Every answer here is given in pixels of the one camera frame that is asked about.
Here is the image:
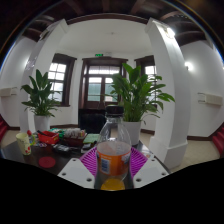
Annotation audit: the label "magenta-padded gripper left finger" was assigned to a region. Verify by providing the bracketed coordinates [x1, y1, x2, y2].
[57, 146, 101, 190]

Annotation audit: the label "black rounded device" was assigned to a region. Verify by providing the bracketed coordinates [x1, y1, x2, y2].
[81, 143, 95, 152]

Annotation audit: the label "white wall heater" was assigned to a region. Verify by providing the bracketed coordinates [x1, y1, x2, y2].
[197, 92, 224, 107]
[0, 86, 18, 98]

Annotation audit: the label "dark wooden glazed door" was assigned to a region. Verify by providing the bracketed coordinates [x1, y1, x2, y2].
[79, 57, 129, 110]

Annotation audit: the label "red-carpeted stairs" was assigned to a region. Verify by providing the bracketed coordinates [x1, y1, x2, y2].
[0, 114, 10, 138]
[212, 125, 224, 155]

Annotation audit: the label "pale yellow printed cup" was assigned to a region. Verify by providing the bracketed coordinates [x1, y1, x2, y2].
[15, 131, 37, 156]

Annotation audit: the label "black remote control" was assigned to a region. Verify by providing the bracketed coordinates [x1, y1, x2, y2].
[52, 143, 71, 155]

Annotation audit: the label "potted plant in white pot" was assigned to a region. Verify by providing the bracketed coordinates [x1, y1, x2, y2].
[20, 68, 63, 133]
[108, 62, 176, 146]

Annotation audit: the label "red box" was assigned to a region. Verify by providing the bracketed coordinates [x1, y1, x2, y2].
[37, 129, 61, 146]

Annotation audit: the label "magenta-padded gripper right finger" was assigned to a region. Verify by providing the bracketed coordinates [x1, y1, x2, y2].
[128, 146, 170, 189]

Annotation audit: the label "dark basket of packets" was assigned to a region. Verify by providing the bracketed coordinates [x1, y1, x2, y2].
[63, 127, 87, 147]

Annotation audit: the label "green cloth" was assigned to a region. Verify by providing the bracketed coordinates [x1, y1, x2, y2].
[83, 133, 101, 145]

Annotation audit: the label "flat round red coaster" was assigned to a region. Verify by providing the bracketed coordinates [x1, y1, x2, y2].
[38, 156, 57, 169]

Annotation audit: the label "dark-framed window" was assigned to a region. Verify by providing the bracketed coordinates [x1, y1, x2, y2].
[47, 53, 77, 107]
[134, 55, 158, 101]

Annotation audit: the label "glowing wall lamp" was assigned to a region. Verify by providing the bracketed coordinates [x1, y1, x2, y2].
[184, 61, 195, 72]

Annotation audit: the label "orange-labelled clear drink bottle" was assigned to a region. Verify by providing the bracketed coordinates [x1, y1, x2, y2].
[95, 105, 133, 192]

